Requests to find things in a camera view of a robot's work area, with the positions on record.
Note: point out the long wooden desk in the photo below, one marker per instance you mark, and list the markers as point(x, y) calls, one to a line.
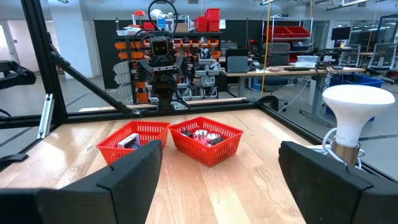
point(280, 72)

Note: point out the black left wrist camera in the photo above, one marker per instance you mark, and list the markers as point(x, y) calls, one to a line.
point(160, 48)

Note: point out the black frame corner hook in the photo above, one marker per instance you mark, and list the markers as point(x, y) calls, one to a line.
point(269, 99)

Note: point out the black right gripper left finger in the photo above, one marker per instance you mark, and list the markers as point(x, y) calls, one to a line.
point(109, 202)

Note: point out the grey mesh office chair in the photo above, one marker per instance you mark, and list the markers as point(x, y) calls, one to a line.
point(383, 57)
point(349, 56)

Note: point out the silver angle bracket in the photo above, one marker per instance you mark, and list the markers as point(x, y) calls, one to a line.
point(46, 115)

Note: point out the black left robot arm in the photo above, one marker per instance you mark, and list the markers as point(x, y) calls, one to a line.
point(164, 93)

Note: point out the black monitor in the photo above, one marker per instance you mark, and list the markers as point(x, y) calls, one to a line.
point(340, 32)

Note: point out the white rectangular box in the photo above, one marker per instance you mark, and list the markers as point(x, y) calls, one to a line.
point(127, 140)

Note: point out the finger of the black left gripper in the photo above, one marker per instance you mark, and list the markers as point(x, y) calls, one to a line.
point(187, 65)
point(143, 69)

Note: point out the dark blue office chair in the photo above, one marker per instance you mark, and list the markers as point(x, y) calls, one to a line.
point(273, 82)

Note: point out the white plastic bin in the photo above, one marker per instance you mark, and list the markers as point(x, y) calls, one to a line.
point(308, 60)

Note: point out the orange grey storage bin rack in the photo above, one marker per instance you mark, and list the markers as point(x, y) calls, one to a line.
point(203, 81)

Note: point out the dark grey box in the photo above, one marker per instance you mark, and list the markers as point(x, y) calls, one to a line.
point(276, 53)

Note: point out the pink wall charger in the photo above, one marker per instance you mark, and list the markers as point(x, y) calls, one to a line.
point(203, 141)

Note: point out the black aluminium table frame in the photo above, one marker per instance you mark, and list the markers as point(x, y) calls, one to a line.
point(43, 46)

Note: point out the red plastic mesh basket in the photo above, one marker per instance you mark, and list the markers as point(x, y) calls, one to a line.
point(202, 154)
point(112, 152)

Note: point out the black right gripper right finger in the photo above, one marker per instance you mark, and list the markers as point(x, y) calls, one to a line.
point(329, 199)

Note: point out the stacked red bins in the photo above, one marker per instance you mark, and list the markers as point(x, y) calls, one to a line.
point(211, 18)

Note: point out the white bulb lamp brass base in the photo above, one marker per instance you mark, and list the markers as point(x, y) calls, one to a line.
point(354, 105)

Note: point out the black padded bar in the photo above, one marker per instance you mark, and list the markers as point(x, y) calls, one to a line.
point(15, 76)

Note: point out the stacked blue bins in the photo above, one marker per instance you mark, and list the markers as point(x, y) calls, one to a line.
point(357, 79)

